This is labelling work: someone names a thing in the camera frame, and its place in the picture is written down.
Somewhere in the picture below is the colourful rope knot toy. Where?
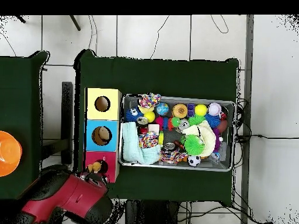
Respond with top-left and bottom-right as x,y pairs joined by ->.
138,92 -> 162,109

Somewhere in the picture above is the light blue muslin cloth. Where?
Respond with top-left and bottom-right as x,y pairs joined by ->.
122,121 -> 162,165

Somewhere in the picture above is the green spiky ball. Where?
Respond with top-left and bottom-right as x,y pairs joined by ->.
183,134 -> 206,156

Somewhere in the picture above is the tan plush animal toy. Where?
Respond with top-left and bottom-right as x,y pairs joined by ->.
86,161 -> 102,174

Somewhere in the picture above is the orange plastic bowl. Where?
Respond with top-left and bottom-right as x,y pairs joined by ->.
0,130 -> 23,177

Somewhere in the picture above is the shallow clear mesh bin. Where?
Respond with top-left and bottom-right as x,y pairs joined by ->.
118,93 -> 237,173

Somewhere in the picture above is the wooden three-hole box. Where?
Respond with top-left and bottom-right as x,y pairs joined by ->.
82,87 -> 123,183

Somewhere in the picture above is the multicolour spiky caterpillar toy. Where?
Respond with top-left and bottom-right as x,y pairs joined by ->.
155,116 -> 182,131

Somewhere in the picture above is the blue spiky ball with eyes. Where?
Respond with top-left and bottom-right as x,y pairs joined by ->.
124,107 -> 144,123

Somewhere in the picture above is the blue globe ball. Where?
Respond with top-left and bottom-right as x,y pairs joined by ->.
155,102 -> 169,116

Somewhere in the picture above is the burger toy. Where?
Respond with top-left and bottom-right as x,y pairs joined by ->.
172,103 -> 189,118

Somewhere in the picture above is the dark green table cloth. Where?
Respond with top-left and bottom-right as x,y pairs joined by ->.
73,48 -> 240,207

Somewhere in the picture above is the small soccer ball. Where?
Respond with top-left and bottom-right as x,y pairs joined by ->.
187,155 -> 201,167

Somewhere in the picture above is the white baseball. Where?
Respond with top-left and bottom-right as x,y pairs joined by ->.
207,102 -> 222,117

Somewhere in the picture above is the black stand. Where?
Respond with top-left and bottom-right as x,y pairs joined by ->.
40,81 -> 74,178

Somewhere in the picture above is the green covered side table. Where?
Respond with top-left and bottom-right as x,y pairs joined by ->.
0,50 -> 51,201

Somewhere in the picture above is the black floor cable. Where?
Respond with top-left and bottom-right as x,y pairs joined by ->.
235,134 -> 299,144
149,15 -> 171,60

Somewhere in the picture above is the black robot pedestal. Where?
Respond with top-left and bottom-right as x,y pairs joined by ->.
123,199 -> 180,224

